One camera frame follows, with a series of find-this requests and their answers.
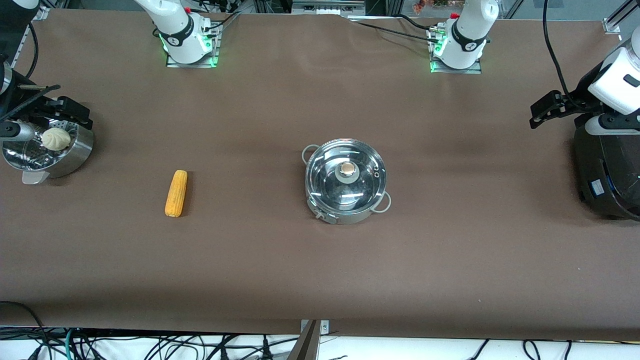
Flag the green floor cable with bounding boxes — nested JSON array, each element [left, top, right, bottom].
[[62, 327, 77, 360]]

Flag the short black table cable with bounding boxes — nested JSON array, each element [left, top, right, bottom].
[[395, 13, 435, 32]]

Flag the grey steel cooking pot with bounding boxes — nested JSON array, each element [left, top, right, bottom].
[[301, 139, 392, 226]]

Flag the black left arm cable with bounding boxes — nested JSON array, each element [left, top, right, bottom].
[[542, 0, 571, 98]]

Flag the yellow corn cob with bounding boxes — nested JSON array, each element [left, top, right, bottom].
[[164, 170, 189, 218]]

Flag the black rice cooker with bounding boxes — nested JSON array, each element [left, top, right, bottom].
[[573, 117, 640, 222]]

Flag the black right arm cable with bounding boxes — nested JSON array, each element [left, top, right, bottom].
[[27, 22, 41, 79]]

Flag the steel steamer pot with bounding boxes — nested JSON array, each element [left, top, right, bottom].
[[2, 112, 95, 185]]

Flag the aluminium frame profile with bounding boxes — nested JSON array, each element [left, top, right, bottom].
[[603, 0, 640, 35]]

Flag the silver background frame bar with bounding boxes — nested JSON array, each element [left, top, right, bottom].
[[291, 0, 367, 16]]

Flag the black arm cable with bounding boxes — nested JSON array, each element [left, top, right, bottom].
[[542, 0, 571, 98], [27, 22, 41, 79]]

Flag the aluminium table edge profile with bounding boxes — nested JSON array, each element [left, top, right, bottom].
[[10, 5, 51, 68]]

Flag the glass pot lid with knob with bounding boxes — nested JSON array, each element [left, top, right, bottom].
[[305, 140, 387, 211]]

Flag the brown table cover sheet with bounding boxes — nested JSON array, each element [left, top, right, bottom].
[[0, 9, 640, 342]]

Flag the long black table cable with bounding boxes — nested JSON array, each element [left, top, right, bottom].
[[347, 19, 441, 45]]

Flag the dark grey metal post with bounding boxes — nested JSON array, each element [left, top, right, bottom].
[[287, 320, 322, 360]]

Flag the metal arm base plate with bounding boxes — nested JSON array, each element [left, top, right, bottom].
[[166, 22, 221, 68], [429, 25, 483, 75]]

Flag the white steamed bun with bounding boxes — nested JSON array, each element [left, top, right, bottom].
[[41, 127, 72, 152]]

